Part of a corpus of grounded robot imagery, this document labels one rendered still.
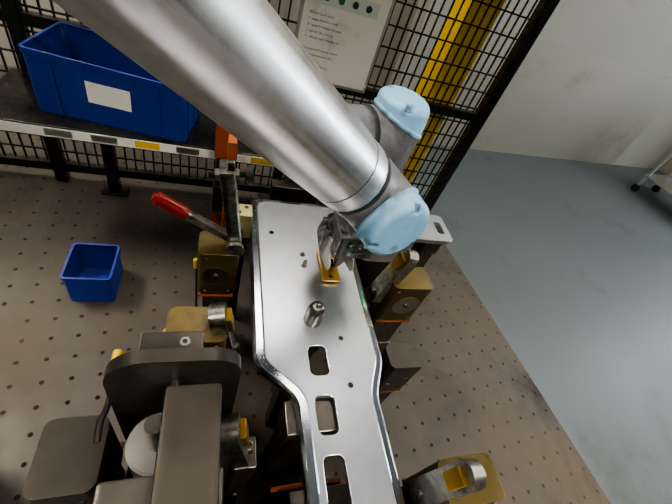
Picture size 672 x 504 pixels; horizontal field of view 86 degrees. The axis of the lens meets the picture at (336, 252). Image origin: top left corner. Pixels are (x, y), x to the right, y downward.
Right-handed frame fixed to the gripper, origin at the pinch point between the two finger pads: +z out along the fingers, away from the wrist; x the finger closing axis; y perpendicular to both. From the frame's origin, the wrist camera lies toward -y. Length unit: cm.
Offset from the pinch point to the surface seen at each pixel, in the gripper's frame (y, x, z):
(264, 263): -0.1, -12.9, 2.5
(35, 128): -32, -59, 1
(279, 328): 14.3, -11.0, 2.2
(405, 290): 8.4, 13.5, -1.7
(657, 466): 39, 198, 102
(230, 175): 1.4, -20.8, -18.8
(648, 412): 14, 219, 102
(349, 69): -55, 10, -17
